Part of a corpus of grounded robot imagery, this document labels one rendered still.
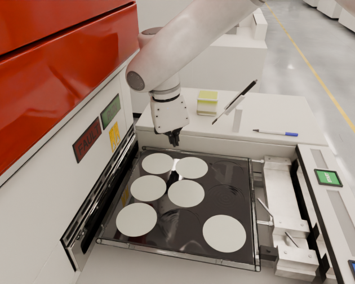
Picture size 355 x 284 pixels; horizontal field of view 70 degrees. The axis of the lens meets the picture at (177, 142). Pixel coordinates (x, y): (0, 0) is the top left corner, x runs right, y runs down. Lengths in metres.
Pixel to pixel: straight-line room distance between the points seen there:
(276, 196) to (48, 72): 0.64
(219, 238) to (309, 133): 0.48
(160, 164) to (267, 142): 0.35
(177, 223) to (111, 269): 0.19
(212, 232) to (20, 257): 0.39
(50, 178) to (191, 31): 0.38
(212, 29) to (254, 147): 0.46
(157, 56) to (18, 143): 0.30
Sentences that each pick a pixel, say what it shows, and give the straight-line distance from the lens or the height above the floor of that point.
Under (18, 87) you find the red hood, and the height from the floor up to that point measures 1.30.
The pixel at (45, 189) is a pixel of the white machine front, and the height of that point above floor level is 1.10.
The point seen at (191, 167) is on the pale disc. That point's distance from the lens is 0.79.
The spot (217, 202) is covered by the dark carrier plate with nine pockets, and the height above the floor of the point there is 0.90.
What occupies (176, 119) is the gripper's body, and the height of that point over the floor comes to 1.06.
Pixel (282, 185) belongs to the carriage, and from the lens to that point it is 0.83.
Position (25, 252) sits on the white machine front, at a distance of 0.51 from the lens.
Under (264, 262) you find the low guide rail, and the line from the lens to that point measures 0.70.
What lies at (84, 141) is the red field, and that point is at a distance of 0.58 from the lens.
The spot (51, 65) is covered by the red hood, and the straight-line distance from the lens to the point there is 0.40.
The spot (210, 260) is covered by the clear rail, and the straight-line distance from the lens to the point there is 0.60.
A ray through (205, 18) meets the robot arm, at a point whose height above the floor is 1.33.
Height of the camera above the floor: 1.42
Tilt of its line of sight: 36 degrees down
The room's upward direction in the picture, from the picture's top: straight up
